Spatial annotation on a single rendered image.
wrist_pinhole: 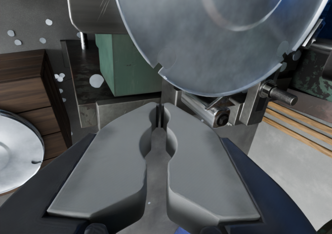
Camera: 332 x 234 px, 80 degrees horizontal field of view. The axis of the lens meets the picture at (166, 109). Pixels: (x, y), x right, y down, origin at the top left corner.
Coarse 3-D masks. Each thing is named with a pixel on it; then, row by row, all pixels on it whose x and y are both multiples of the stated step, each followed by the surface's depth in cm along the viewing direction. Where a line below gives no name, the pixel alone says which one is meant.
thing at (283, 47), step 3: (282, 42) 27; (285, 42) 28; (279, 45) 27; (282, 45) 28; (285, 45) 28; (288, 45) 28; (279, 48) 28; (282, 48) 28; (285, 48) 28; (279, 51) 28; (282, 51) 28; (285, 51) 28; (279, 54) 28; (282, 54) 28
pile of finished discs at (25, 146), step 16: (0, 112) 53; (0, 128) 54; (16, 128) 56; (32, 128) 58; (0, 144) 56; (16, 144) 58; (32, 144) 60; (0, 160) 58; (16, 160) 60; (32, 160) 63; (0, 176) 60; (16, 176) 62; (0, 192) 62
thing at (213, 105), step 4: (224, 96) 26; (216, 100) 26; (220, 100) 26; (224, 100) 27; (228, 100) 27; (212, 104) 26; (216, 104) 26; (220, 104) 27; (224, 104) 27; (228, 104) 27; (232, 104) 28; (208, 108) 26; (212, 108) 26; (216, 108) 27
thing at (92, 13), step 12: (72, 0) 15; (84, 0) 16; (96, 0) 16; (108, 0) 16; (72, 12) 16; (84, 12) 16; (96, 12) 16; (108, 12) 17; (72, 24) 16; (84, 24) 16; (96, 24) 17; (108, 24) 17; (120, 24) 18
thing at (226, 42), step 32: (128, 0) 17; (160, 0) 18; (192, 0) 19; (224, 0) 20; (256, 0) 22; (288, 0) 24; (320, 0) 27; (128, 32) 18; (160, 32) 19; (192, 32) 21; (224, 32) 22; (256, 32) 24; (288, 32) 27; (192, 64) 23; (224, 64) 25; (256, 64) 27
